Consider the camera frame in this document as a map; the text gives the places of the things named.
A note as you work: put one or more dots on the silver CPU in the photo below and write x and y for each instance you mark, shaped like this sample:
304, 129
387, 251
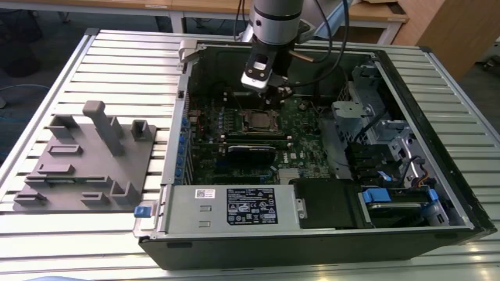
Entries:
260, 120

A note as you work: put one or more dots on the CPU socket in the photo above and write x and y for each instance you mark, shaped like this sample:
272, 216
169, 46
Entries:
245, 131

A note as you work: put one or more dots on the green motherboard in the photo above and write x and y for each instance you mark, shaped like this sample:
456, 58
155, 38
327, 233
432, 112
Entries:
308, 146

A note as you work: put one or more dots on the black graphics card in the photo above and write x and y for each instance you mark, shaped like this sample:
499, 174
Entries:
249, 156

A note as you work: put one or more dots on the metal drive cage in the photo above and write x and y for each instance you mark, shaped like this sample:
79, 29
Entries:
391, 128

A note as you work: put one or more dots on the silver finned heatsink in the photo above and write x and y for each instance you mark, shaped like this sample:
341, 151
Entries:
288, 173

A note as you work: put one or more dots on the wooden cabinet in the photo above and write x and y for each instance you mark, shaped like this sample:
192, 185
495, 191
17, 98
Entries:
460, 29

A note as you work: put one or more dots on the blue disk carrier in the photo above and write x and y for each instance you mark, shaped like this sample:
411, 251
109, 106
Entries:
375, 195

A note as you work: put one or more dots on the silver power supply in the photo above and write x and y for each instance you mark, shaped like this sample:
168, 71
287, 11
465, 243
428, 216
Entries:
183, 205

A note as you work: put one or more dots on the grey parts rack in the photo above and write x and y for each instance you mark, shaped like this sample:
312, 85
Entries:
97, 164

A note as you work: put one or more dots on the blue case latch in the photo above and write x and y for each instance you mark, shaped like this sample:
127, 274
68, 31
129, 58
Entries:
143, 212

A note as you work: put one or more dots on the black PC case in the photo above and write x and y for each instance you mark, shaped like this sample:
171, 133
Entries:
312, 251

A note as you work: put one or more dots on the dark office chair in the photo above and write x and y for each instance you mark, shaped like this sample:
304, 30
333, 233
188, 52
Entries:
19, 47

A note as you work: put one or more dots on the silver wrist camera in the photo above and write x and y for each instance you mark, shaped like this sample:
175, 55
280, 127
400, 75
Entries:
256, 73

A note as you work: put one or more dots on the silver metal bracket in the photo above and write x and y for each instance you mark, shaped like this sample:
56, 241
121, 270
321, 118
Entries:
347, 110

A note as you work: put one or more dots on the wooden desk white frame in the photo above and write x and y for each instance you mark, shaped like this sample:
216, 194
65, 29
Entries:
383, 16
97, 8

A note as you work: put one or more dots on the black plastic bracket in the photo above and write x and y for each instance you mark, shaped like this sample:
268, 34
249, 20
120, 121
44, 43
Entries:
367, 158

